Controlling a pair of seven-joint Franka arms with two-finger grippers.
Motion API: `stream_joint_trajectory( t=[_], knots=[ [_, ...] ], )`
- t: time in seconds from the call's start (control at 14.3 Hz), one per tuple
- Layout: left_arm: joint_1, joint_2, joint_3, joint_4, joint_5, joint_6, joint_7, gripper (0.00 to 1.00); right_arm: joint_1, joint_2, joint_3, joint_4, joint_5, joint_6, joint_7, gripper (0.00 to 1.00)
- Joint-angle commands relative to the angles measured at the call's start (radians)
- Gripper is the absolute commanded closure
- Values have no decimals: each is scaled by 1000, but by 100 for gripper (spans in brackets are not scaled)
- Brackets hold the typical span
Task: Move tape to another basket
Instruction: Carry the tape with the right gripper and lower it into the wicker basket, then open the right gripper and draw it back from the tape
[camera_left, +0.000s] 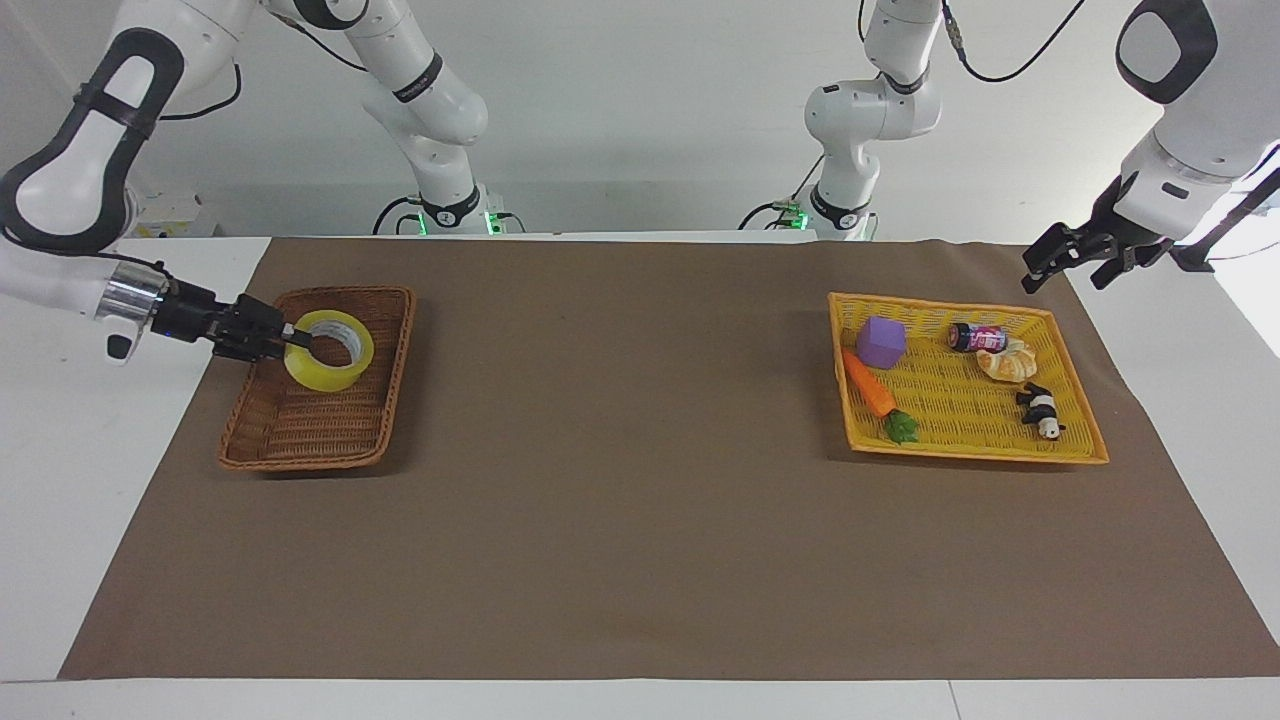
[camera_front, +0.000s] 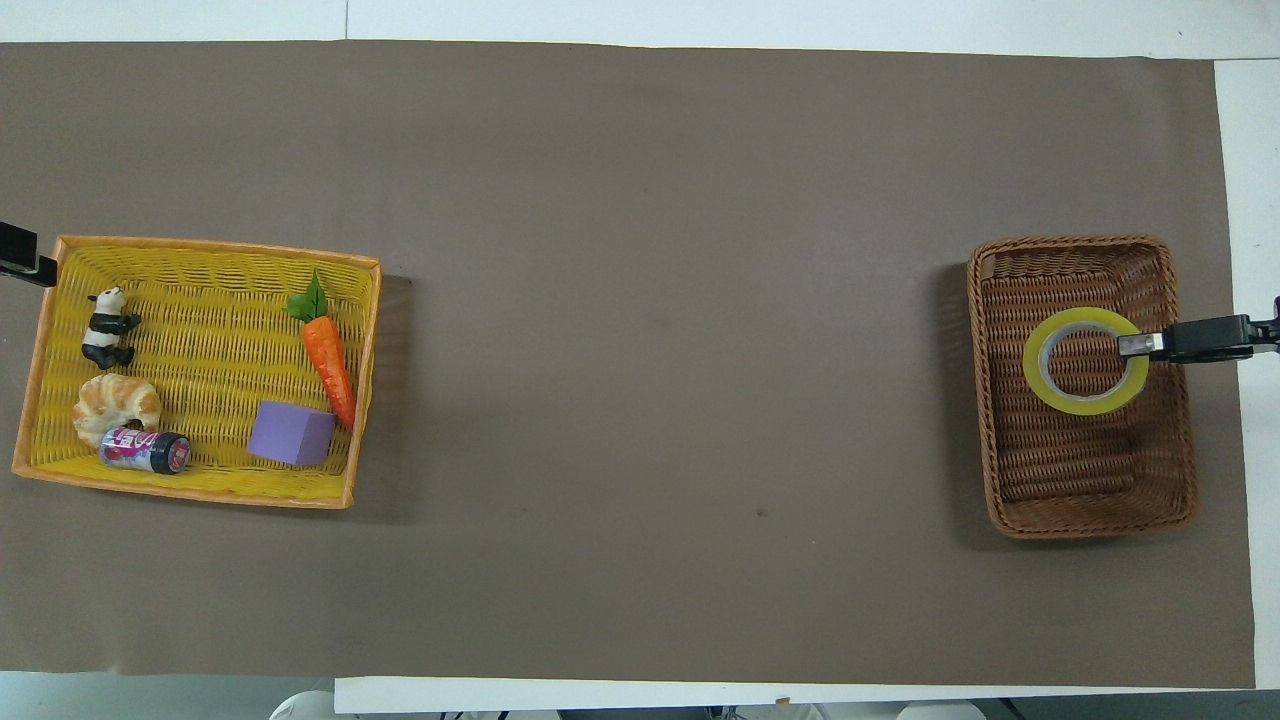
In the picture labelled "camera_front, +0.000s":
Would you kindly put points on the panda figurine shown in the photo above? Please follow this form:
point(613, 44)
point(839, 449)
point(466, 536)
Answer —
point(103, 330)

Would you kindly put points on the toy carrot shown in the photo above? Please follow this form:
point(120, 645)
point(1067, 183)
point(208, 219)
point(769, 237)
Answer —
point(328, 360)

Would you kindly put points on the small drink can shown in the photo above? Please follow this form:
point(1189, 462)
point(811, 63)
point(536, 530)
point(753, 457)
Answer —
point(145, 450)

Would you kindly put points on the yellow woven basket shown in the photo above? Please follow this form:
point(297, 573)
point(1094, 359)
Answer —
point(210, 340)

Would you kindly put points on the purple cube block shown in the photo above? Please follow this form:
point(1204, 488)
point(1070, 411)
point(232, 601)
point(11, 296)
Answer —
point(290, 435)

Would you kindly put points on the yellow-green tape roll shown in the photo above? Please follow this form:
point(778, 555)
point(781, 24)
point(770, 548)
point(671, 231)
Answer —
point(1034, 376)

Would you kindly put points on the toy croissant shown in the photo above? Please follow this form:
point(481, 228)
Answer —
point(110, 400)

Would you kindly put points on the brown wicker basket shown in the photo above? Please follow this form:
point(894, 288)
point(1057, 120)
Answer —
point(1060, 470)

